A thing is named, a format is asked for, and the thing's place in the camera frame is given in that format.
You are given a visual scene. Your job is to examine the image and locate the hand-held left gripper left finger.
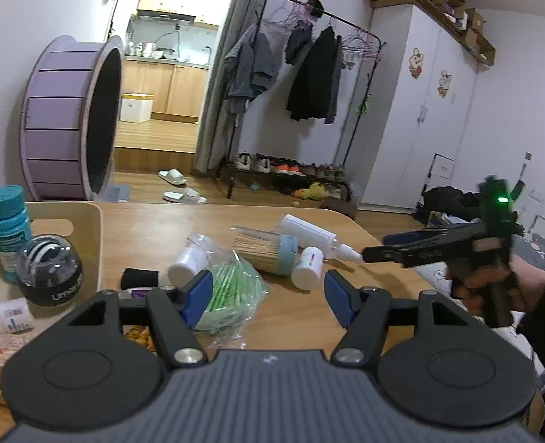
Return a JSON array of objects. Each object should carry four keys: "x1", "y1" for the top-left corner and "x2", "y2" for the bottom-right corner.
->
[{"x1": 67, "y1": 269, "x2": 214, "y2": 371}]

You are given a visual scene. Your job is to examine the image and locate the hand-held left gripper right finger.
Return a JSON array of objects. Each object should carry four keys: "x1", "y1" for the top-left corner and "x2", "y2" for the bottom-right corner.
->
[{"x1": 324, "y1": 270, "x2": 485, "y2": 371}]

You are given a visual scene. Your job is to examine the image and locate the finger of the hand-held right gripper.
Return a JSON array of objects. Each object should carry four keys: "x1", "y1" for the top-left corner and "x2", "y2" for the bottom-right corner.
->
[
  {"x1": 382, "y1": 221, "x2": 486, "y2": 247},
  {"x1": 362, "y1": 235, "x2": 484, "y2": 269}
]

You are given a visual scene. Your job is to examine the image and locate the bag of green floss picks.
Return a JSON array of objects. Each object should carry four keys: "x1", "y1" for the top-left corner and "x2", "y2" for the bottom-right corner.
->
[{"x1": 182, "y1": 234, "x2": 270, "y2": 349}]

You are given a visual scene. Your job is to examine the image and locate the white wide capped bottle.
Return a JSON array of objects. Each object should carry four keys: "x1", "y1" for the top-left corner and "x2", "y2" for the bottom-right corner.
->
[{"x1": 291, "y1": 247, "x2": 325, "y2": 289}]

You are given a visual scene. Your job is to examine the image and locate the white spray bottle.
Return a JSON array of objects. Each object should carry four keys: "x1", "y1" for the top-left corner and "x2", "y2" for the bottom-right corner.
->
[{"x1": 277, "y1": 213, "x2": 365, "y2": 264}]

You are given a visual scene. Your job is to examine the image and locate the toothpick jar with blue lid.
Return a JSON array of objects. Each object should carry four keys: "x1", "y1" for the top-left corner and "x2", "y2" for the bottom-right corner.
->
[{"x1": 231, "y1": 225, "x2": 299, "y2": 278}]

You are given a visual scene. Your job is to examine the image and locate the beige plastic basket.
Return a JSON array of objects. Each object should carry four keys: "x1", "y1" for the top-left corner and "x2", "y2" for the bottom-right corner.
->
[{"x1": 0, "y1": 200, "x2": 103, "y2": 402}]

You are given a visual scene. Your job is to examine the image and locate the black gyro ball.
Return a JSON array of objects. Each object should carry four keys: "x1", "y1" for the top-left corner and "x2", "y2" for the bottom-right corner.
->
[{"x1": 15, "y1": 234, "x2": 85, "y2": 308}]

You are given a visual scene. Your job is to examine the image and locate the small white pill bottle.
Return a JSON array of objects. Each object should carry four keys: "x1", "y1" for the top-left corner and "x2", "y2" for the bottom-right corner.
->
[{"x1": 0, "y1": 298, "x2": 35, "y2": 334}]

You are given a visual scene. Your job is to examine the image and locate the teal capped supplement bottle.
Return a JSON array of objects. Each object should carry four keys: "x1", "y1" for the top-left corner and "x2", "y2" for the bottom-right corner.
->
[{"x1": 0, "y1": 185, "x2": 32, "y2": 284}]

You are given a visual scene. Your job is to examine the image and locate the person's right hand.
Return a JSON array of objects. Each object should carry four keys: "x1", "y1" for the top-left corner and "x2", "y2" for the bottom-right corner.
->
[{"x1": 450, "y1": 254, "x2": 545, "y2": 313}]

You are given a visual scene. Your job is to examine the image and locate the white plastic bottle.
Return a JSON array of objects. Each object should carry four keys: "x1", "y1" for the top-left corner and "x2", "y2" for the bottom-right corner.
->
[{"x1": 168, "y1": 245, "x2": 207, "y2": 289}]

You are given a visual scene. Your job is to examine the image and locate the black bag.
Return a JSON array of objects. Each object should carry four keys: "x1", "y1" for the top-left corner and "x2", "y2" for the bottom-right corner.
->
[{"x1": 420, "y1": 186, "x2": 485, "y2": 227}]

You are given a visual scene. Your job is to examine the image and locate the small black cloth roll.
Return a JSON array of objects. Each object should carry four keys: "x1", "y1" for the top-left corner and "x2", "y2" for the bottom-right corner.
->
[{"x1": 120, "y1": 268, "x2": 160, "y2": 291}]

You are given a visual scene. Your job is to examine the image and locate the white drawer unit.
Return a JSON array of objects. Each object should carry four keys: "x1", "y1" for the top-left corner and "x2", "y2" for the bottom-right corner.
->
[{"x1": 431, "y1": 153, "x2": 458, "y2": 190}]

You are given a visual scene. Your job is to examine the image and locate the purple snack packet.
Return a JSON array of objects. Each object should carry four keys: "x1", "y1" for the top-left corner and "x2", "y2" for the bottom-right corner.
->
[{"x1": 122, "y1": 287, "x2": 160, "y2": 356}]

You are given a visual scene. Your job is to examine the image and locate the brown cardboard box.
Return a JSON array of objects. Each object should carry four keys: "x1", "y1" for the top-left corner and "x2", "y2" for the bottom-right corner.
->
[{"x1": 321, "y1": 198, "x2": 358, "y2": 220}]

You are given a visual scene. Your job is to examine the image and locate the white wardrobe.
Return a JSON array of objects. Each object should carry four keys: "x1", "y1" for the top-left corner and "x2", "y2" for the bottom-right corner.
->
[{"x1": 360, "y1": 4, "x2": 478, "y2": 210}]

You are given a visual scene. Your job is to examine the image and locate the white slipper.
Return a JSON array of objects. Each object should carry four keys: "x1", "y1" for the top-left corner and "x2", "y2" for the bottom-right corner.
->
[
  {"x1": 163, "y1": 188, "x2": 207, "y2": 205},
  {"x1": 158, "y1": 169, "x2": 187, "y2": 186}
]

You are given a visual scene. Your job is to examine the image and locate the yellow plush toy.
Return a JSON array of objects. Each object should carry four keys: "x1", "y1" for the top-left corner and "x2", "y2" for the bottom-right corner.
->
[{"x1": 293, "y1": 182, "x2": 327, "y2": 201}]

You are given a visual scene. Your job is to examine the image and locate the black clothes rack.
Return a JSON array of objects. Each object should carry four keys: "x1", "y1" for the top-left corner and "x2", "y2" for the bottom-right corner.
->
[{"x1": 219, "y1": 0, "x2": 388, "y2": 208}]

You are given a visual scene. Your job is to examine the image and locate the row of shoes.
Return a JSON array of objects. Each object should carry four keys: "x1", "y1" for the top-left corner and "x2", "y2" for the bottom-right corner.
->
[{"x1": 235, "y1": 152, "x2": 347, "y2": 195}]

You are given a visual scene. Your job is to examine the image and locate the black coat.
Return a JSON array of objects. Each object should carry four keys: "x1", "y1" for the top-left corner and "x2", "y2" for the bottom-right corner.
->
[{"x1": 286, "y1": 25, "x2": 344, "y2": 124}]

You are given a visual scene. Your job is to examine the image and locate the grey curtain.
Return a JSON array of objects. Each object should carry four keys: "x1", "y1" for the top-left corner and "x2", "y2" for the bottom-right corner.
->
[{"x1": 194, "y1": 0, "x2": 277, "y2": 178}]

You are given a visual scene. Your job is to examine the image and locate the white foam box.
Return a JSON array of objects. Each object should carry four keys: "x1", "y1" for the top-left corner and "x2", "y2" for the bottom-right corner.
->
[{"x1": 119, "y1": 93, "x2": 154, "y2": 124}]

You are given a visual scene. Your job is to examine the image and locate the pink clothes hangers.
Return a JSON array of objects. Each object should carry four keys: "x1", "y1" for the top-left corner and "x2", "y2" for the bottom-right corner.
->
[{"x1": 272, "y1": 0, "x2": 384, "y2": 63}]

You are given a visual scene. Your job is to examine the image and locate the wooden kitchen cabinets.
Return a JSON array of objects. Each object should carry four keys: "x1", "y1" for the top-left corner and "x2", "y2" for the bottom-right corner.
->
[{"x1": 122, "y1": 0, "x2": 234, "y2": 123}]

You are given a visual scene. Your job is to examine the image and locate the purple cat wheel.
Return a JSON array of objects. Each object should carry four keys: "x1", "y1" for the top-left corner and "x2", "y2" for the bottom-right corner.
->
[{"x1": 20, "y1": 34, "x2": 124, "y2": 201}]

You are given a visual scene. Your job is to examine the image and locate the grey hoodie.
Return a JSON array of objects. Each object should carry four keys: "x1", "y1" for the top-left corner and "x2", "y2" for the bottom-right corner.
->
[{"x1": 223, "y1": 23, "x2": 280, "y2": 114}]

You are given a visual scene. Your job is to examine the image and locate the dark hanging shirt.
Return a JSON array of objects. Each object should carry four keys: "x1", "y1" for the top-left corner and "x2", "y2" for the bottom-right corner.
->
[{"x1": 284, "y1": 25, "x2": 317, "y2": 65}]

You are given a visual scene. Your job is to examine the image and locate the dishes on kitchen counter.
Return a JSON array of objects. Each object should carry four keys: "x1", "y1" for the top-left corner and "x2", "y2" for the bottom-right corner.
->
[{"x1": 125, "y1": 41, "x2": 181, "y2": 61}]

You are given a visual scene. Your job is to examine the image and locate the kitchen range hood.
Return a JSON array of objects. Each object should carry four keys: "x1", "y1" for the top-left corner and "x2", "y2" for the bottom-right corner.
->
[{"x1": 138, "y1": 9, "x2": 196, "y2": 24}]

